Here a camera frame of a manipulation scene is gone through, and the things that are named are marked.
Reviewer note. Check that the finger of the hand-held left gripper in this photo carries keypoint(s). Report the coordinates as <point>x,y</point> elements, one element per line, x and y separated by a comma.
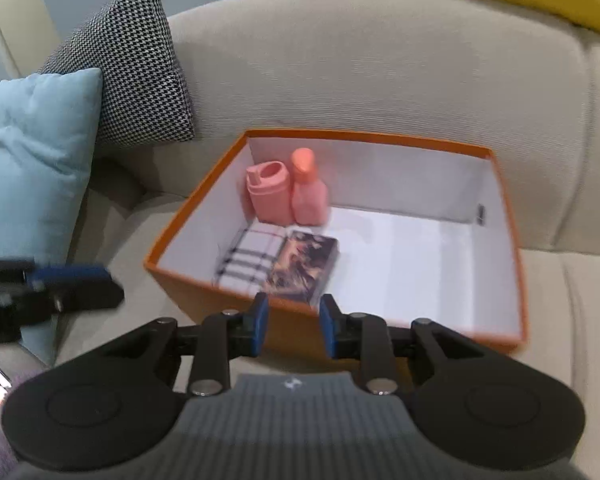
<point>75,276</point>
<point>5,271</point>

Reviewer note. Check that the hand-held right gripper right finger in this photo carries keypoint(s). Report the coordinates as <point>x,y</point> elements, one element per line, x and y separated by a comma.
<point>329,327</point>

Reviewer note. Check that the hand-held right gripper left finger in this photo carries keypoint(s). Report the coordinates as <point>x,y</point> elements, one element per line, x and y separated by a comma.
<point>259,325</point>

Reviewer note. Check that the plaid wallet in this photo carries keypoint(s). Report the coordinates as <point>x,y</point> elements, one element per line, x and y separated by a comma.
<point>252,255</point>

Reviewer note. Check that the dark printed small box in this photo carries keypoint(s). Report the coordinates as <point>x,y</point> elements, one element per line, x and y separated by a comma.
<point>300,260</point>

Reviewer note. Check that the orange cardboard box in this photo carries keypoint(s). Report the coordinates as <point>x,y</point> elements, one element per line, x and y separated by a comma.
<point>420,270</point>

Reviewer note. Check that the pink bottle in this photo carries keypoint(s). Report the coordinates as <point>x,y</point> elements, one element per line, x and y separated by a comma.
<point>309,200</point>

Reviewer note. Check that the light blue pillow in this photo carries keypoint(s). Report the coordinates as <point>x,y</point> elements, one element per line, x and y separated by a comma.
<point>35,160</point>

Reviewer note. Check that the houndstooth pillow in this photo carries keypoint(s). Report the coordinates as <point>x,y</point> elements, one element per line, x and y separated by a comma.
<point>130,70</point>

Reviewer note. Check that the beige sofa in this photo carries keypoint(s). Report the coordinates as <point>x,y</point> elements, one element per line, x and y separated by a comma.
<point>380,60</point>

